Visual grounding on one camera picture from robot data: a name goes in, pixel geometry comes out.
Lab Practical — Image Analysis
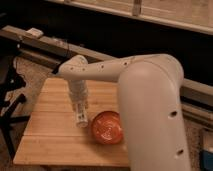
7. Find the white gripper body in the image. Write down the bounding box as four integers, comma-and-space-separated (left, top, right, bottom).
68, 80, 88, 112

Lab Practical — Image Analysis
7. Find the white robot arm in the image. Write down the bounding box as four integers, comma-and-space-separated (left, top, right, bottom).
58, 54, 191, 171

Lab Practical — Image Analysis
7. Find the orange ceramic bowl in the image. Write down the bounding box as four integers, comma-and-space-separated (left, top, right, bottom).
91, 111, 123, 145

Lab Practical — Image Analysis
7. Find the wooden table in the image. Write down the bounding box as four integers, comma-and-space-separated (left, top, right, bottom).
14, 78, 129, 167

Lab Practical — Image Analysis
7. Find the long wooden beam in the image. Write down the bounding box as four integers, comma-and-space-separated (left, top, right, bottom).
0, 25, 213, 110

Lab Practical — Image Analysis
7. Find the small white box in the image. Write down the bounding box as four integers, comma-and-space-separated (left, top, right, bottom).
26, 28, 43, 38

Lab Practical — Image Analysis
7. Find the black tripod stand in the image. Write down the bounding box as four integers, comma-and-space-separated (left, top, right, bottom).
0, 47, 29, 159

